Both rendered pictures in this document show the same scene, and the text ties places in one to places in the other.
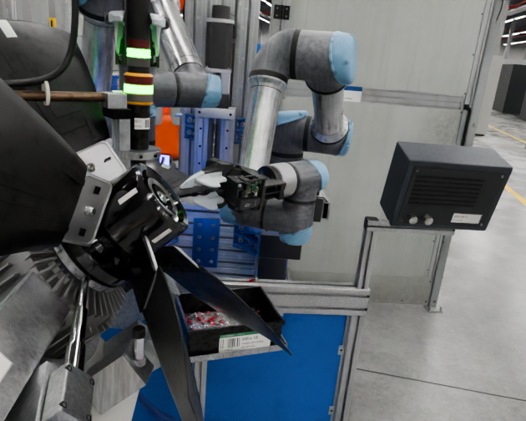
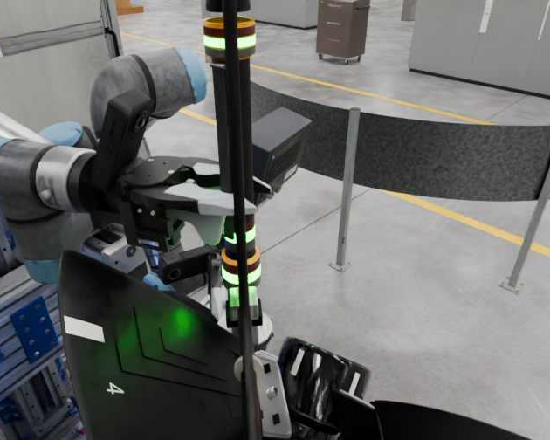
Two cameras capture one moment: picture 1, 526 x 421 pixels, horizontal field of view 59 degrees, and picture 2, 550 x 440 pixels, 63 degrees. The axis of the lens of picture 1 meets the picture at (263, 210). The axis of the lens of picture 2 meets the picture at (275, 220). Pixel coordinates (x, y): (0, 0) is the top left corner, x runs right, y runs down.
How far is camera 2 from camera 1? 0.75 m
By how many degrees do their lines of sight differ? 51
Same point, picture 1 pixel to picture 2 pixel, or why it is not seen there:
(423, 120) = (76, 57)
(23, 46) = (121, 332)
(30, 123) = (443, 422)
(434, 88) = (72, 17)
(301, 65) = (163, 101)
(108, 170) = (273, 378)
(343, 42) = (196, 62)
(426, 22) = not seen: outside the picture
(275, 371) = not seen: hidden behind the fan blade
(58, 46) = (112, 287)
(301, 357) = not seen: hidden behind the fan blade
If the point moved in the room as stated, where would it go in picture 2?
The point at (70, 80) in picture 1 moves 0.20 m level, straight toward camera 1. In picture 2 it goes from (176, 320) to (386, 354)
